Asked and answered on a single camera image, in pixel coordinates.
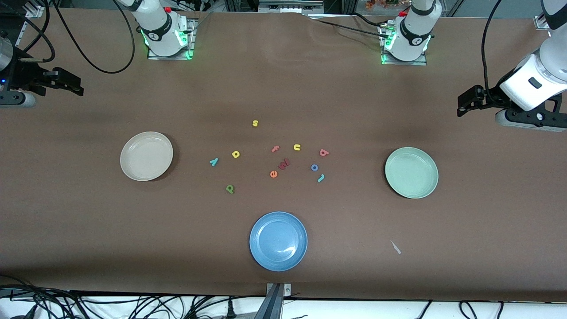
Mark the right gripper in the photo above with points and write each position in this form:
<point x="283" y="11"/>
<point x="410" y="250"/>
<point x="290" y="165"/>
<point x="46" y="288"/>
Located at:
<point x="20" y="73"/>

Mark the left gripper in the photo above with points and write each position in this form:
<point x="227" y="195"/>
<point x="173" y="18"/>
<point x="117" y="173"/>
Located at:
<point x="491" y="98"/>

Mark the cyan letter y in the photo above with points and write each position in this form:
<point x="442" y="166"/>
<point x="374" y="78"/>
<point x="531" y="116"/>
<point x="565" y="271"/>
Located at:
<point x="214" y="162"/>

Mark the green letter p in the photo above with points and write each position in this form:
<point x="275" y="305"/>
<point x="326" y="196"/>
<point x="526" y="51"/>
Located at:
<point x="228" y="189"/>

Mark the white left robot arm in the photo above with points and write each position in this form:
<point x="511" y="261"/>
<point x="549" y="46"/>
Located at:
<point x="414" y="35"/>

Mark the green plate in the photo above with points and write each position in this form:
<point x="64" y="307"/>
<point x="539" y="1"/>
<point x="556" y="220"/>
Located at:
<point x="411" y="173"/>

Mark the beige plate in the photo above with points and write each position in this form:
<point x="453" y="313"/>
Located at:
<point x="146" y="156"/>

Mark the orange decoration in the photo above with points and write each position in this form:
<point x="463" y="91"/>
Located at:
<point x="381" y="3"/>

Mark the brown table cover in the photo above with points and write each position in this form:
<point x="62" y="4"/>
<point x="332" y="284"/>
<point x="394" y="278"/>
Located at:
<point x="88" y="221"/>

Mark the white paper scrap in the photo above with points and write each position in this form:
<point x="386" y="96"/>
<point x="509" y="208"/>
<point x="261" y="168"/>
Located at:
<point x="395" y="247"/>

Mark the maroon letter w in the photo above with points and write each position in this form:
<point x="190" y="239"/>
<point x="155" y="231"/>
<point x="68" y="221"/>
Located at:
<point x="283" y="165"/>

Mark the blue plate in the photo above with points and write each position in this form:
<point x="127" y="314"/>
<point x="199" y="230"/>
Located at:
<point x="278" y="241"/>

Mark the black power plug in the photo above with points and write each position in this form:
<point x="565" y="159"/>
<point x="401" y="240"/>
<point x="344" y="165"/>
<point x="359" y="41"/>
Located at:
<point x="230" y="309"/>

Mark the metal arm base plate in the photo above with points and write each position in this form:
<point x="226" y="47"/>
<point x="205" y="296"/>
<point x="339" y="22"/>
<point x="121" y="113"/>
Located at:
<point x="191" y="44"/>
<point x="421" y="63"/>

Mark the aluminium corner bracket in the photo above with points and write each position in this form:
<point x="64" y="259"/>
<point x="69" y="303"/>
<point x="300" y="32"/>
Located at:
<point x="541" y="22"/>
<point x="34" y="9"/>

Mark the aluminium frame rail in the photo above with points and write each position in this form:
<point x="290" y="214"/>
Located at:
<point x="290" y="5"/>

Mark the aluminium camera mount post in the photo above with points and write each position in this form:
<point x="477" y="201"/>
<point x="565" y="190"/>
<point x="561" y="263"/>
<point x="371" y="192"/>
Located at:
<point x="277" y="303"/>

